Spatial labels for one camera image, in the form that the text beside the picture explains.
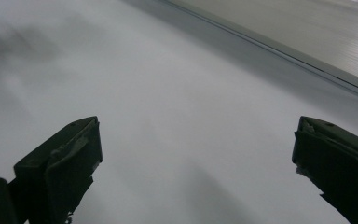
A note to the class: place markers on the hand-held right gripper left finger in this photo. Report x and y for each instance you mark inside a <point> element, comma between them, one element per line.
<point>62,168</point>

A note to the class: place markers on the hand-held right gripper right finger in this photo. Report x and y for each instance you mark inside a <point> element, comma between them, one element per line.
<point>341,161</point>

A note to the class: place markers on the beige panel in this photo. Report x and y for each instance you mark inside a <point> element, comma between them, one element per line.
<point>292,21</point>

